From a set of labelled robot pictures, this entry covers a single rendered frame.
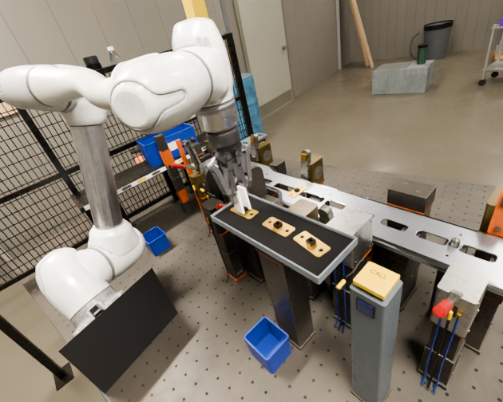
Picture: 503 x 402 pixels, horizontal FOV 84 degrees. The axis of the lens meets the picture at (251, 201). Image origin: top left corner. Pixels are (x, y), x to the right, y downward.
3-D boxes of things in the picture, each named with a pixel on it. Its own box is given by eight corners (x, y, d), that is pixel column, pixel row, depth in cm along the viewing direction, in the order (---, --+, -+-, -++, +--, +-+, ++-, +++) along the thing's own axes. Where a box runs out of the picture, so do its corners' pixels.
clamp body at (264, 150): (284, 195, 165) (275, 139, 147) (271, 205, 160) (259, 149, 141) (276, 192, 170) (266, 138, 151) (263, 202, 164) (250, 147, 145)
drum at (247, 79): (243, 135, 472) (227, 73, 419) (274, 138, 434) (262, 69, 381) (218, 152, 434) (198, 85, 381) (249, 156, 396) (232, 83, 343)
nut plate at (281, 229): (296, 229, 66) (295, 225, 66) (285, 238, 65) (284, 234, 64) (271, 217, 72) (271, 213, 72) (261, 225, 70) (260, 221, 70)
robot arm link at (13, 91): (16, 56, 67) (68, 61, 78) (-29, 63, 73) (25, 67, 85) (33, 113, 71) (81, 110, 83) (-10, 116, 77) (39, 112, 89)
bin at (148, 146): (200, 146, 167) (193, 125, 160) (153, 167, 154) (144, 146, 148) (188, 141, 179) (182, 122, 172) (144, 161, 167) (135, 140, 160)
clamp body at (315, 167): (332, 217, 139) (327, 153, 121) (318, 230, 134) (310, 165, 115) (321, 212, 144) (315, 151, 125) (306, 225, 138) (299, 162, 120)
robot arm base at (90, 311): (70, 340, 80) (57, 326, 80) (82, 335, 99) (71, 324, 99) (124, 291, 89) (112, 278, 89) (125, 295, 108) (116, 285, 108)
